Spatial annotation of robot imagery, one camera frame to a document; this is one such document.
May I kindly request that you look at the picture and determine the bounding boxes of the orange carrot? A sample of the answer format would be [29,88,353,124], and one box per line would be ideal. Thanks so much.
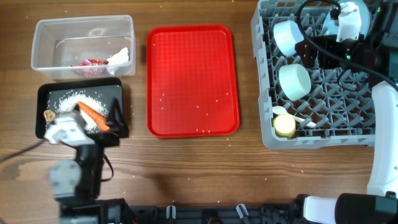
[77,101,111,132]

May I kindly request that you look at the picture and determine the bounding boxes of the green bowl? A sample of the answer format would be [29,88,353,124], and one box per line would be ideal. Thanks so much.
[279,64,312,101]

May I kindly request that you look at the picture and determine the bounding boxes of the light blue bowl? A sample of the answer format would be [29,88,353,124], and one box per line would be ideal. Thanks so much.
[273,21,304,57]

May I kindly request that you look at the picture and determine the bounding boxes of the white plastic spoon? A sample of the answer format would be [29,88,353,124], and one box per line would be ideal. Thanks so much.
[272,106,316,128]

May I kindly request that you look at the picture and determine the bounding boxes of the red snack wrapper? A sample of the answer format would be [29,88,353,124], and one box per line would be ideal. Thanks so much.
[73,58,109,77]

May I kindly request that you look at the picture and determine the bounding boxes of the white tissue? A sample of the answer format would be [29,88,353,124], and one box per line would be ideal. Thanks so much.
[106,47,129,75]

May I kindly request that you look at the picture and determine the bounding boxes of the yellow cup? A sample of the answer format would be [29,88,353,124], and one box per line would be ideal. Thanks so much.
[272,114,296,138]

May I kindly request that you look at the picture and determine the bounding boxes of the light blue plate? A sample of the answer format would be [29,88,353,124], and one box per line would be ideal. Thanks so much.
[323,0,371,37]

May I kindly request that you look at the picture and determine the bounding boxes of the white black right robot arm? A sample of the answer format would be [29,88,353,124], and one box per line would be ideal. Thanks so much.
[302,1,397,223]

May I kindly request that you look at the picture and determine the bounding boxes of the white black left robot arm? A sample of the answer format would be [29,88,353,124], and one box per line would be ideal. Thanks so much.
[44,99,135,223]

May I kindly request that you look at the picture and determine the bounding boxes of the black waste tray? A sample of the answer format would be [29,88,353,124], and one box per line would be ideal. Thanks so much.
[35,77,123,139]

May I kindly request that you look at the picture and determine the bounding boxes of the grey dishwasher rack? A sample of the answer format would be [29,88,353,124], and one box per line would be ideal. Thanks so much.
[251,0,376,149]

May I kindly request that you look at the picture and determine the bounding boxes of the white rice pile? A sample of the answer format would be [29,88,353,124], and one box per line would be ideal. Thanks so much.
[47,90,109,116]

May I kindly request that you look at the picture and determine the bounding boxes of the brown food scrap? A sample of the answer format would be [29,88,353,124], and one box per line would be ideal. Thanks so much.
[44,110,57,123]

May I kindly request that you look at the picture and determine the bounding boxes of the red serving tray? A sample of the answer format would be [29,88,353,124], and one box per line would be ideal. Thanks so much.
[146,25,240,138]

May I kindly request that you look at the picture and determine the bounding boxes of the clear plastic bin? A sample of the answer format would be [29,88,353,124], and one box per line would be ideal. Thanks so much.
[30,15,136,80]

